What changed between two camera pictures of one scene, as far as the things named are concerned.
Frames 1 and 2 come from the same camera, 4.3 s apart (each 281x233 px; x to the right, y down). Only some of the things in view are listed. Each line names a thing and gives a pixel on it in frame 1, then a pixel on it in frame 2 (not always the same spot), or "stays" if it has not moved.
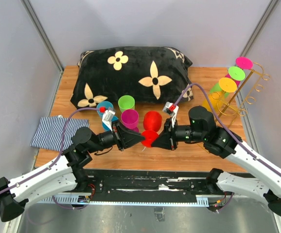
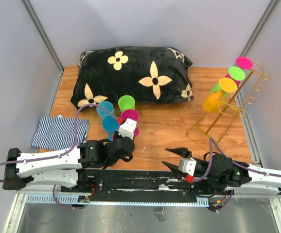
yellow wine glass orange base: x=216 y=98 stays
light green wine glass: x=126 y=102 stays
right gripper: x=166 y=139 -> x=182 y=151
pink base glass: x=130 y=118 stays
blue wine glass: x=103 y=104 stays
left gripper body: x=110 y=139 -> x=111 y=163
